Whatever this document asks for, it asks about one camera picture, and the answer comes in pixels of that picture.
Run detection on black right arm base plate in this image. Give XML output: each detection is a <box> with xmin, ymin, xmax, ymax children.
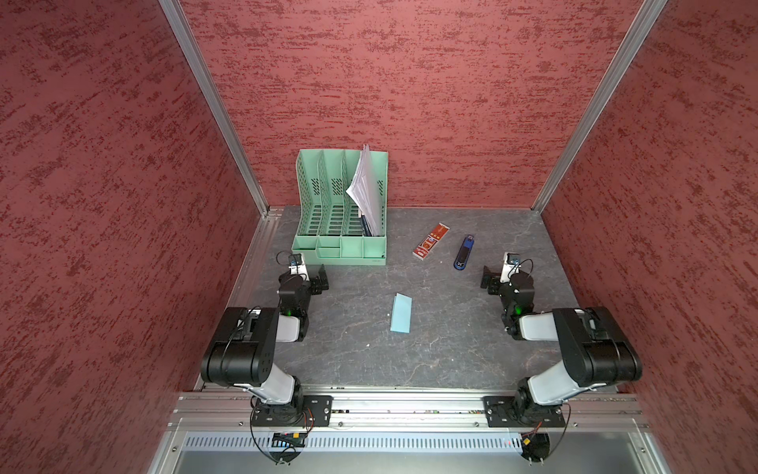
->
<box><xmin>482</xmin><ymin>396</ymin><xmax>566</xmax><ymax>430</ymax></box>

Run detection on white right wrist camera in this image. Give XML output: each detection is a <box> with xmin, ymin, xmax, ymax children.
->
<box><xmin>499</xmin><ymin>252</ymin><xmax>521</xmax><ymax>284</ymax></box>

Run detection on red pencil box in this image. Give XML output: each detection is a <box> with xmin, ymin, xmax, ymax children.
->
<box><xmin>413</xmin><ymin>222</ymin><xmax>450</xmax><ymax>261</ymax></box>

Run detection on light blue square paper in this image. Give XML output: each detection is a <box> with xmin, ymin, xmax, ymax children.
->
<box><xmin>390</xmin><ymin>293</ymin><xmax>413</xmax><ymax>334</ymax></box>

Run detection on green plastic file organizer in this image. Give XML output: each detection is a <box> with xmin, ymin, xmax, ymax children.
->
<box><xmin>292</xmin><ymin>149</ymin><xmax>389</xmax><ymax>267</ymax></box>

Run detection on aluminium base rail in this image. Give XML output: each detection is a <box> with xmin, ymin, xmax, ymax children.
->
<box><xmin>168</xmin><ymin>387</ymin><xmax>649</xmax><ymax>433</ymax></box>

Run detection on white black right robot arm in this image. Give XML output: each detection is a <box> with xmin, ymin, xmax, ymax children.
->
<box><xmin>481</xmin><ymin>266</ymin><xmax>643</xmax><ymax>429</ymax></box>

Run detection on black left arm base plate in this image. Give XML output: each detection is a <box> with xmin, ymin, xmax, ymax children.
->
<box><xmin>250</xmin><ymin>395</ymin><xmax>334</xmax><ymax>430</ymax></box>

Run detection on white paper sheets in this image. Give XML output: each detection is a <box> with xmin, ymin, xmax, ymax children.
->
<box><xmin>347</xmin><ymin>144</ymin><xmax>384</xmax><ymax>237</ymax></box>

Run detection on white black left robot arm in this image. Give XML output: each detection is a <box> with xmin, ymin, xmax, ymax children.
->
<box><xmin>201</xmin><ymin>266</ymin><xmax>334</xmax><ymax>430</ymax></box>

